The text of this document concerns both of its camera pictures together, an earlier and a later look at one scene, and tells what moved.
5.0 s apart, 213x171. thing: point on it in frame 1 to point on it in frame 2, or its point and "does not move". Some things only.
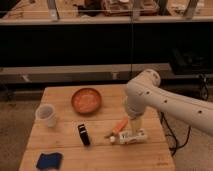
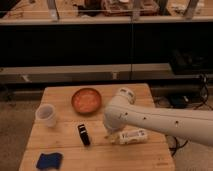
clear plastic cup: (46, 115) does not move
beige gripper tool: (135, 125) to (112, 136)
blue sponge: (49, 161) does not move
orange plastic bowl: (86, 101) does not move
